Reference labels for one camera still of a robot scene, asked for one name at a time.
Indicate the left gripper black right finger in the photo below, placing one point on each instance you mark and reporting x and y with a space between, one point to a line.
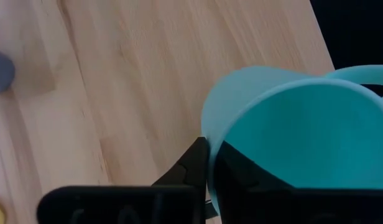
256 202

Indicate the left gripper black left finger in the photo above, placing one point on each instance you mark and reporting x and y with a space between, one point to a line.
179 199

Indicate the teal mug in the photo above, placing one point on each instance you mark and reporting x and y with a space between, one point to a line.
303 130

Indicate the grey mug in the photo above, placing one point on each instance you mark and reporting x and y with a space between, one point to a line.
2 73

